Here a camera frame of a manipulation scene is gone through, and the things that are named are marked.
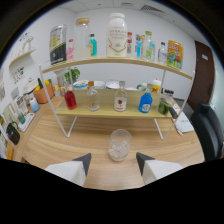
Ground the clear bottle with silver cap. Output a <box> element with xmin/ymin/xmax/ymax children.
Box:
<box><xmin>113</xmin><ymin>80</ymin><xmax>128</xmax><ymax>113</ymax></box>

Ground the green cup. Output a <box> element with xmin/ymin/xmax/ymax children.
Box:
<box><xmin>17</xmin><ymin>113</ymin><xmax>27</xmax><ymax>125</ymax></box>

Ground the clear glass with ice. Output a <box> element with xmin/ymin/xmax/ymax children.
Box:
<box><xmin>108</xmin><ymin>129</ymin><xmax>133</xmax><ymax>163</ymax></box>

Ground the black chair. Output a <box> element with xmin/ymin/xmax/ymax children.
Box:
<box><xmin>189</xmin><ymin>101</ymin><xmax>224</xmax><ymax>163</ymax></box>

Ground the orange leaflet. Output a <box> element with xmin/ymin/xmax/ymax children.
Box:
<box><xmin>170</xmin><ymin>98</ymin><xmax>183</xmax><ymax>115</ymax></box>

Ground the white tray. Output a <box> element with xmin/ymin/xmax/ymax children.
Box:
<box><xmin>17</xmin><ymin>112</ymin><xmax>36</xmax><ymax>133</ymax></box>

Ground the blue liquid bottle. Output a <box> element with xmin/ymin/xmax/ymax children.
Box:
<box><xmin>138</xmin><ymin>83</ymin><xmax>154</xmax><ymax>114</ymax></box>

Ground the black bag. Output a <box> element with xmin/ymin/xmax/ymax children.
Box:
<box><xmin>5</xmin><ymin>121</ymin><xmax>21</xmax><ymax>146</ymax></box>

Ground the red liquid bottle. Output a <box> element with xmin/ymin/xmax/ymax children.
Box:
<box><xmin>63</xmin><ymin>84</ymin><xmax>78</xmax><ymax>111</ymax></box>

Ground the clear bottle with orange cap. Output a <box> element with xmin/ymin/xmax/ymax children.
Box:
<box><xmin>86</xmin><ymin>80</ymin><xmax>101</xmax><ymax>112</ymax></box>

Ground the white bottle with blue base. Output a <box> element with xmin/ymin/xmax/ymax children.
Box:
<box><xmin>29</xmin><ymin>97</ymin><xmax>40</xmax><ymax>113</ymax></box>

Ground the orange basket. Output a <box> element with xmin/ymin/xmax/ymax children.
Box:
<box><xmin>33</xmin><ymin>82</ymin><xmax>55</xmax><ymax>105</ymax></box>

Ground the green and white mug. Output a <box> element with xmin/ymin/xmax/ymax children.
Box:
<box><xmin>136</xmin><ymin>82</ymin><xmax>148</xmax><ymax>92</ymax></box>

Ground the blue rimmed bowl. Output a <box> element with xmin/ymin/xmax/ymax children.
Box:
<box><xmin>72</xmin><ymin>79</ymin><xmax>90</xmax><ymax>90</ymax></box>

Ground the wide white bowl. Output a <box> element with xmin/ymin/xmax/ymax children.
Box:
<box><xmin>105</xmin><ymin>80</ymin><xmax>121</xmax><ymax>90</ymax></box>

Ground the green potted plant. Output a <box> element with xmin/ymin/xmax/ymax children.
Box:
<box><xmin>63</xmin><ymin>67</ymin><xmax>81</xmax><ymax>84</ymax></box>

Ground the brown door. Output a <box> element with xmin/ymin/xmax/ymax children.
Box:
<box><xmin>186</xmin><ymin>40</ymin><xmax>216</xmax><ymax>111</ymax></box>

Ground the small clear bottle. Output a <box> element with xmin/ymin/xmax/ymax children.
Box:
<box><xmin>157</xmin><ymin>41</ymin><xmax>168</xmax><ymax>65</ymax></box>

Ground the yellow snack packet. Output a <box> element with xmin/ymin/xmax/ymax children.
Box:
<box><xmin>166</xmin><ymin>39</ymin><xmax>184</xmax><ymax>70</ymax></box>

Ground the white rack with wooden shelves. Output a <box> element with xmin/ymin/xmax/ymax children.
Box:
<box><xmin>38</xmin><ymin>55</ymin><xmax>196</xmax><ymax>141</ymax></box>

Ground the small pink bottle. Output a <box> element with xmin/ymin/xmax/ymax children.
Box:
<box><xmin>66</xmin><ymin>38</ymin><xmax>75</xmax><ymax>62</ymax></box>

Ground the clear bottle with green cap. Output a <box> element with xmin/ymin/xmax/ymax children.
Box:
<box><xmin>141</xmin><ymin>30</ymin><xmax>156</xmax><ymax>63</ymax></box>

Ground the small light blue bottle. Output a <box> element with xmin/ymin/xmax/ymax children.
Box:
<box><xmin>134</xmin><ymin>33</ymin><xmax>145</xmax><ymax>59</ymax></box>

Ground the small teal bottle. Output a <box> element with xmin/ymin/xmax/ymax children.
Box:
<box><xmin>88</xmin><ymin>33</ymin><xmax>98</xmax><ymax>58</ymax></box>

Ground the small bottle with red label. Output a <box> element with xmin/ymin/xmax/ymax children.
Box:
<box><xmin>126</xmin><ymin>31</ymin><xmax>134</xmax><ymax>57</ymax></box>

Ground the large white bottle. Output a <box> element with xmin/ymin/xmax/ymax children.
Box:
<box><xmin>106</xmin><ymin>12</ymin><xmax>129</xmax><ymax>58</ymax></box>

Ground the ceiling air vent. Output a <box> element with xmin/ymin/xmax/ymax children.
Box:
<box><xmin>139</xmin><ymin>4</ymin><xmax>166</xmax><ymax>14</ymax></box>

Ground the wooden wall shelf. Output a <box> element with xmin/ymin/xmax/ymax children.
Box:
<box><xmin>8</xmin><ymin>48</ymin><xmax>37</xmax><ymax>69</ymax></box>

